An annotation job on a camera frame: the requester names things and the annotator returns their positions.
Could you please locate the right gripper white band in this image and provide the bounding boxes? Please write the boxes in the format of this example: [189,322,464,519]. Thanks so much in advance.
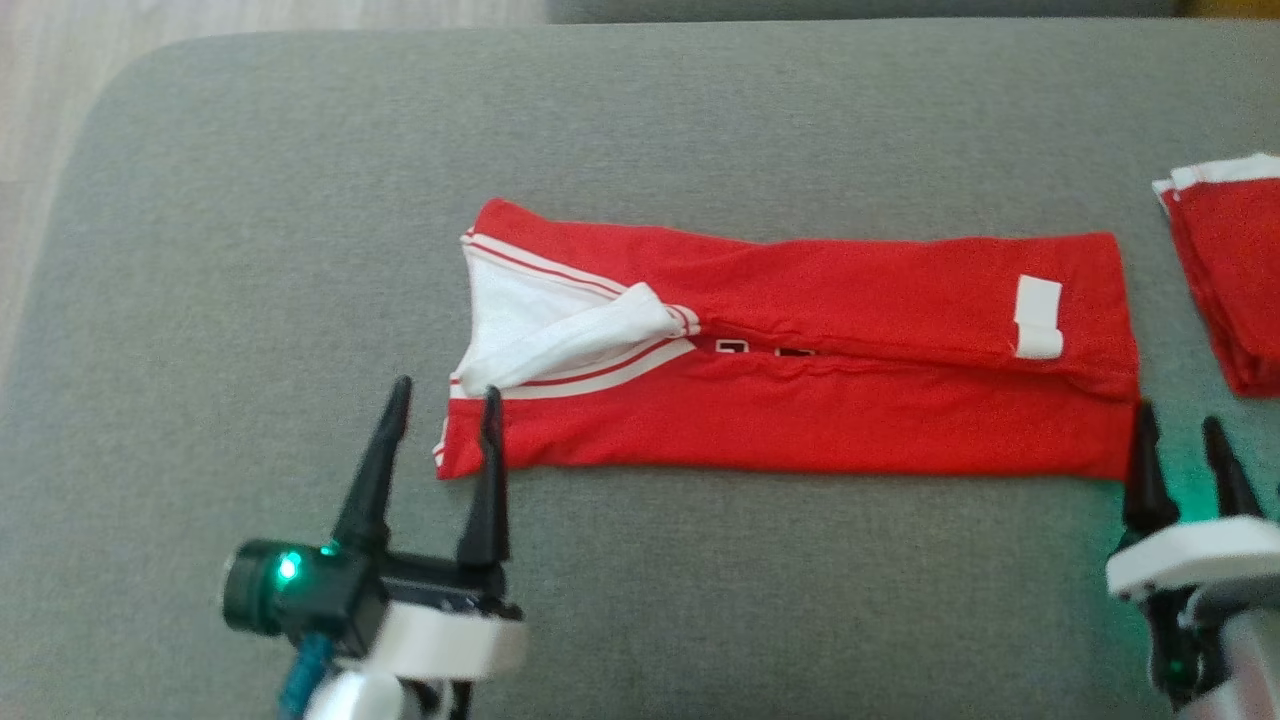
[1105,401,1280,706]

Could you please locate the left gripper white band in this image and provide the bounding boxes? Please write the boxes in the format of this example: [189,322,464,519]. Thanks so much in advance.
[330,376,529,683]

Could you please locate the red shorts with white stripes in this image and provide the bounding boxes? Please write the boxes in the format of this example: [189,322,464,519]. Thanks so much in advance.
[1152,153,1280,399]

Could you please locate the red jersey with white trim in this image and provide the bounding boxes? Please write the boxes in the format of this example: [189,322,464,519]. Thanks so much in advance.
[433,198,1142,482]

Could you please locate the large grey sofa seat cushion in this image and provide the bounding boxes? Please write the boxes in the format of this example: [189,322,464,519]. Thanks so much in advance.
[0,18,1280,720]

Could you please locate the yellow sofa back cushion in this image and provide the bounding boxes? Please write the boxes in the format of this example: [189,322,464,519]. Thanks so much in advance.
[1176,0,1280,19]

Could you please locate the small grey sofa seat cushion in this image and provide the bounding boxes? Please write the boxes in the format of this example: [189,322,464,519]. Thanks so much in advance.
[545,0,1181,24]

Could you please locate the blue camera cable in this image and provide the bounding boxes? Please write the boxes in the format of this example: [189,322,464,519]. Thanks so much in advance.
[279,631,335,720]

